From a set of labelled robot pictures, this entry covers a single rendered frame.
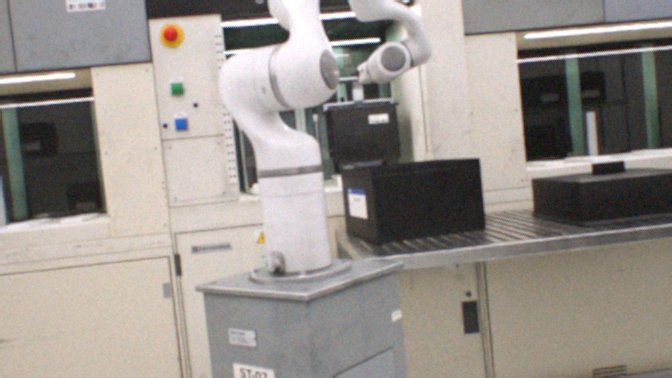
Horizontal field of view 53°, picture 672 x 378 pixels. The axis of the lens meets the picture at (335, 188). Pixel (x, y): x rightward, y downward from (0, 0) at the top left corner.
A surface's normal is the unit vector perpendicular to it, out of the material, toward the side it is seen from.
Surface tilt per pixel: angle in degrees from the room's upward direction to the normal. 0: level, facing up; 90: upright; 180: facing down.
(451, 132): 90
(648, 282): 90
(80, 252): 90
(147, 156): 90
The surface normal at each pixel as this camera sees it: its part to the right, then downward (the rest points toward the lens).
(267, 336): -0.63, 0.11
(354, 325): 0.77, -0.04
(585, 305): 0.10, 0.04
